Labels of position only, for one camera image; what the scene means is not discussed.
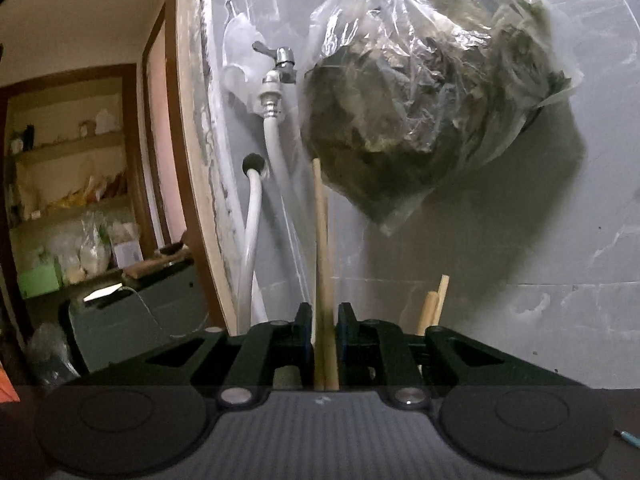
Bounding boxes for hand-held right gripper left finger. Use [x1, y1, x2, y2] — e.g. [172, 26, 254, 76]
[65, 302, 316, 407]

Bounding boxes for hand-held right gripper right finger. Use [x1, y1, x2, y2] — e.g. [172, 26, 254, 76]
[337, 302, 588, 407]

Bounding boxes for brown object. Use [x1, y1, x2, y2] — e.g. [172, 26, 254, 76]
[122, 242, 196, 281]

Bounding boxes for grey green cabinet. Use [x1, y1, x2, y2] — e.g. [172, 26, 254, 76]
[60, 260, 211, 376]

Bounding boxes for small white box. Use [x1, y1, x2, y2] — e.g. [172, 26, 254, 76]
[112, 240, 143, 267]

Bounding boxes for white sheet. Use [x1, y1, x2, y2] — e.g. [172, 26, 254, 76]
[82, 284, 125, 303]

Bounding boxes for clear bags of food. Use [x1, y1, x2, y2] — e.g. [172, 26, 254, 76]
[55, 212, 113, 281]

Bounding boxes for clear bag of dried greens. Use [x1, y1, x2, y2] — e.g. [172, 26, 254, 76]
[297, 0, 586, 238]

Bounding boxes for clear crumpled plastic bag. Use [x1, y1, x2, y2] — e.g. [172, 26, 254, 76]
[27, 322, 81, 386]

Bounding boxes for yellow packets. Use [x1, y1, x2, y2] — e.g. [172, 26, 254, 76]
[47, 172, 128, 211]

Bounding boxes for green box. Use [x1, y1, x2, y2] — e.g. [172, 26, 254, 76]
[19, 265, 63, 298]

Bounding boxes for white plastic bag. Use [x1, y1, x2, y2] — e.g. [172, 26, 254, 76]
[222, 10, 266, 113]

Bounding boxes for metal faucet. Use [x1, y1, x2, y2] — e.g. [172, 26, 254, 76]
[251, 40, 298, 116]

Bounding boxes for white shelf item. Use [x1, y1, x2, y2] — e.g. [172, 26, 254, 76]
[95, 109, 123, 136]

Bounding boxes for orange object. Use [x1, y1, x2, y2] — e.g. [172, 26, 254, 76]
[0, 365, 21, 403]

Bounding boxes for wooden shelf unit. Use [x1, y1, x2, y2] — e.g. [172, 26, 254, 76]
[0, 62, 146, 306]

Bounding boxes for white flexible hose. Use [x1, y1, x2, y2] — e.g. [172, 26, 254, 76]
[237, 110, 301, 326]

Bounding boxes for wooden door frame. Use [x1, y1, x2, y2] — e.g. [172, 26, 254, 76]
[165, 0, 261, 336]

